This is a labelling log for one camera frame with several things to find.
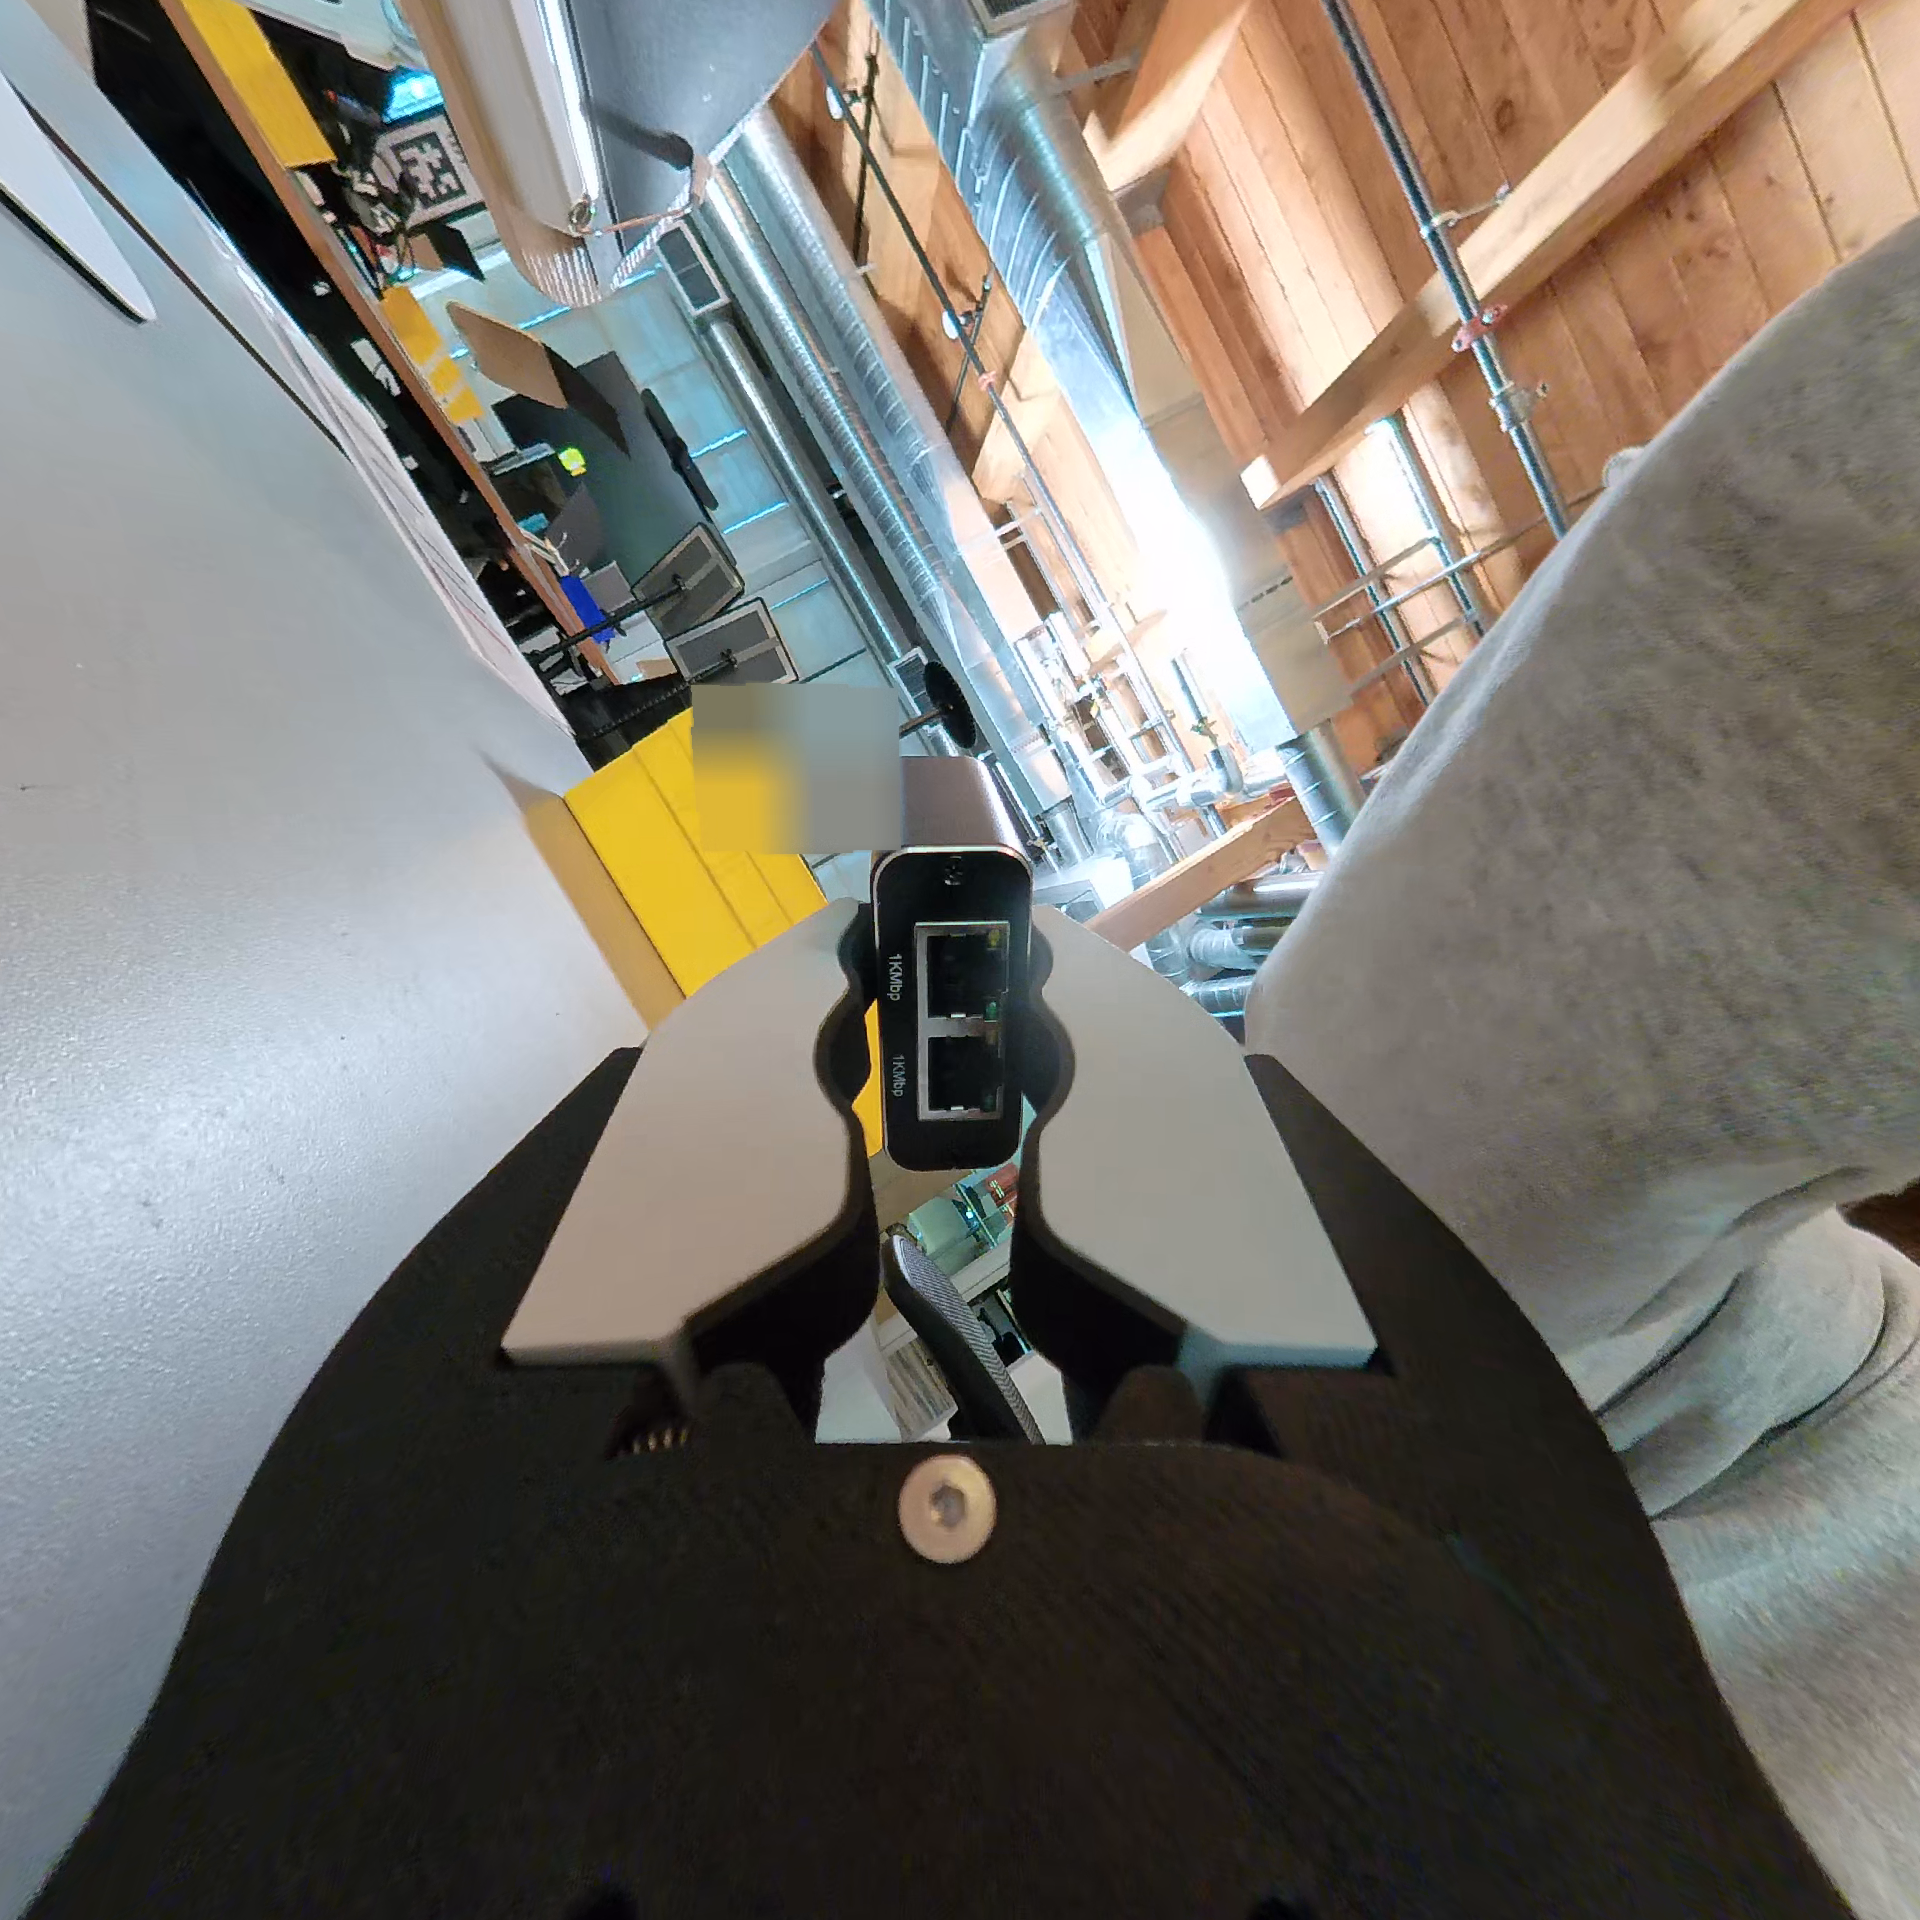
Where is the wooden workbench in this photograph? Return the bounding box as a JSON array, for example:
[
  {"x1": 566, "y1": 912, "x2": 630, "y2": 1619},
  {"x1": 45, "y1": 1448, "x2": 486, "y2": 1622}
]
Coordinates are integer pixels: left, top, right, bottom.
[{"x1": 158, "y1": 0, "x2": 625, "y2": 682}]

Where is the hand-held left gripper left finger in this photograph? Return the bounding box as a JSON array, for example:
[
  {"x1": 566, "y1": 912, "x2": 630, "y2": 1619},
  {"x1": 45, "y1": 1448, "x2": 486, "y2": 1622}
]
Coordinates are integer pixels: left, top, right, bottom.
[{"x1": 499, "y1": 898, "x2": 887, "y2": 1442}]

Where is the black mesh office chair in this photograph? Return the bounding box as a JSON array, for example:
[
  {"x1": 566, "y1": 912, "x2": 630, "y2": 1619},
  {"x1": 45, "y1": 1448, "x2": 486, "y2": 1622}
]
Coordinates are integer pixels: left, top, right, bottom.
[{"x1": 877, "y1": 1220, "x2": 1054, "y2": 1446}]

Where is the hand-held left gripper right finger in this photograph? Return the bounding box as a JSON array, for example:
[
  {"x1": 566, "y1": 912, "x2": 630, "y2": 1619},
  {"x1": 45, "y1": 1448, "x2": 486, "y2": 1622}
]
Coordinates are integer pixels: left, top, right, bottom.
[{"x1": 1008, "y1": 902, "x2": 1377, "y2": 1426}]

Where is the yellow plastic bin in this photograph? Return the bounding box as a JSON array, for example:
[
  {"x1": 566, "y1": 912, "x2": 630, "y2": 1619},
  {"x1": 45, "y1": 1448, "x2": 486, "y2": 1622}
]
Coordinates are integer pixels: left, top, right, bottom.
[{"x1": 521, "y1": 719, "x2": 892, "y2": 1146}]

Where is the grey pendant lamp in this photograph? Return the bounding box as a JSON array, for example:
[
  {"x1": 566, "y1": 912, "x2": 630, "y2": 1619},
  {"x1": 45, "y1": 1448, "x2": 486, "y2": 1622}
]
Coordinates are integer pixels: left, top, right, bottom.
[{"x1": 398, "y1": 0, "x2": 841, "y2": 311}]

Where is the silver ventilation duct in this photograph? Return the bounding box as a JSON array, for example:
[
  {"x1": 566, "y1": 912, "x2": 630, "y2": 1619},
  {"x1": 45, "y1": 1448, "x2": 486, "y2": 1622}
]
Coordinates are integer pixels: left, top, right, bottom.
[
  {"x1": 932, "y1": 0, "x2": 1203, "y2": 512},
  {"x1": 692, "y1": 141, "x2": 1037, "y2": 752}
]

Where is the black and white marker tag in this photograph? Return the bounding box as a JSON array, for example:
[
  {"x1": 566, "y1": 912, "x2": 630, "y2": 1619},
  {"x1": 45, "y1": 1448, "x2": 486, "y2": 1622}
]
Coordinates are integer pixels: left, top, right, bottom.
[{"x1": 367, "y1": 123, "x2": 471, "y2": 229}]

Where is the metal conduit pipe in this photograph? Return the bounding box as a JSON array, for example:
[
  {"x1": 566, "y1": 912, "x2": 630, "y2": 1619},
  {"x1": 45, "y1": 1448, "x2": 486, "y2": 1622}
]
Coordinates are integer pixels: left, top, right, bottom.
[{"x1": 1320, "y1": 0, "x2": 1576, "y2": 542}]

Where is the black network adapter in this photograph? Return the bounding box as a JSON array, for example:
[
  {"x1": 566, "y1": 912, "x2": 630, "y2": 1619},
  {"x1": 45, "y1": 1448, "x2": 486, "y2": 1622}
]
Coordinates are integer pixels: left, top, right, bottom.
[{"x1": 869, "y1": 753, "x2": 1037, "y2": 1175}]

